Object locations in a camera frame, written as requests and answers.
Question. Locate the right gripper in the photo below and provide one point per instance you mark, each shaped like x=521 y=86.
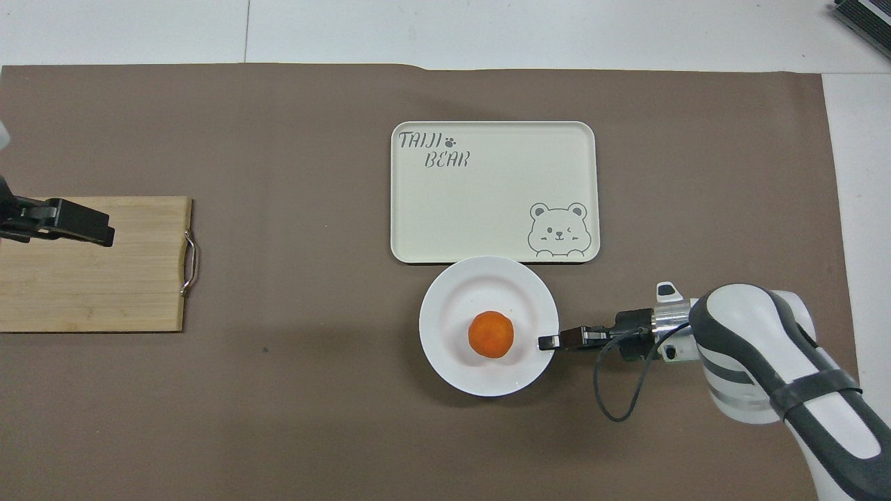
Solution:
x=632 y=321

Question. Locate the black stand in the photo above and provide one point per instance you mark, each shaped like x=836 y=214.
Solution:
x=866 y=17

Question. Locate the orange fruit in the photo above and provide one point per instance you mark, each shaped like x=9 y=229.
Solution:
x=491 y=335

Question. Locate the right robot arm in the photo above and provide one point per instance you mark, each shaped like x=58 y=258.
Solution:
x=752 y=327

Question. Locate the cream tray with bear print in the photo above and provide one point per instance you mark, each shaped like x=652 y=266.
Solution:
x=487 y=188

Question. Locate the white round plate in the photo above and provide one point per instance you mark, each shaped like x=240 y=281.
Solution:
x=451 y=306

